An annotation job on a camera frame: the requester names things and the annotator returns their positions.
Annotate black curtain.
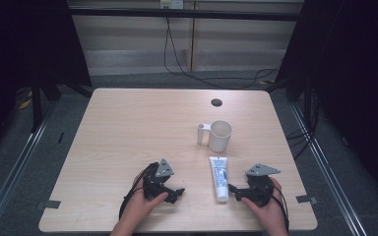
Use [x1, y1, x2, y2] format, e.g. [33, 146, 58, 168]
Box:
[0, 0, 94, 165]
[265, 0, 378, 207]

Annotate person's left hand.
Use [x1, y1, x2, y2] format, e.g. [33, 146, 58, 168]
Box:
[120, 170, 170, 224]

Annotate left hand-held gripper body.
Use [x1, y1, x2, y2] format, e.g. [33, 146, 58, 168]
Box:
[142, 158, 179, 205]

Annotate person's right hand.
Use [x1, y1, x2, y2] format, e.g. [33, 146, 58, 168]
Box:
[240, 176, 289, 228]

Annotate left hand-held gripper black cable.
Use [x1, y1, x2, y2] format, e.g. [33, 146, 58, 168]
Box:
[118, 162, 158, 220]

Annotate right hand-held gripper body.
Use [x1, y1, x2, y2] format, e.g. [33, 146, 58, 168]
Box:
[244, 162, 282, 208]

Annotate metal floor rail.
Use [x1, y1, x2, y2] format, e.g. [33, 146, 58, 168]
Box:
[289, 102, 370, 236]
[0, 106, 56, 236]

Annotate white toothpaste tube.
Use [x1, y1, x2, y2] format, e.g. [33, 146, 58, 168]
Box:
[208, 155, 230, 203]

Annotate hand-held gripper black cable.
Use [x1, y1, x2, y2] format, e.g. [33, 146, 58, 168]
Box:
[255, 176, 291, 233]
[118, 162, 158, 220]

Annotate black horizontal bar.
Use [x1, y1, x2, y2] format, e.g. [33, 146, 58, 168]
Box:
[68, 7, 305, 23]

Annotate bundle of black cables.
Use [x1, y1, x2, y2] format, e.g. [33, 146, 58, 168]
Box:
[284, 87, 321, 162]

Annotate right hand-held gripper black cable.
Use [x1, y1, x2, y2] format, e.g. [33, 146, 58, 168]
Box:
[255, 176, 291, 233]

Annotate white cup with handle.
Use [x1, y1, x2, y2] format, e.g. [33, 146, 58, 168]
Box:
[196, 119, 234, 153]

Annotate black metal stand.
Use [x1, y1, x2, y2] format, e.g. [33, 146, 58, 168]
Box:
[30, 73, 44, 134]

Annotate grey tape strip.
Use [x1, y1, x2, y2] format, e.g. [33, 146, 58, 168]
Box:
[295, 194, 319, 206]
[34, 199, 62, 211]

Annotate long black floor cable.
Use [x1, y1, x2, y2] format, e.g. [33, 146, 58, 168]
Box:
[162, 17, 282, 90]

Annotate white wall socket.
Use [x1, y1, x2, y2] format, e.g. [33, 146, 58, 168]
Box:
[159, 0, 185, 10]

